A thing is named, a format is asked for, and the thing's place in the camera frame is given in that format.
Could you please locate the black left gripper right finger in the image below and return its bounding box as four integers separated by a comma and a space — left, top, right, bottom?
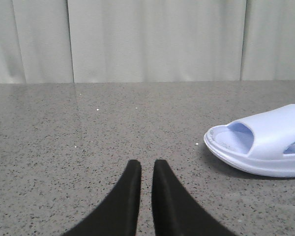
152, 160, 234, 236

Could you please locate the light blue slipper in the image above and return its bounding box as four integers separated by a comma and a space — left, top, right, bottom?
204, 104, 295, 177

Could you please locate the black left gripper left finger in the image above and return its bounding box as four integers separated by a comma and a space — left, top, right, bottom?
64, 160, 142, 236

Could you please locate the white pleated curtain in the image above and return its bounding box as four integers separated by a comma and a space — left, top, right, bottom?
0, 0, 295, 84

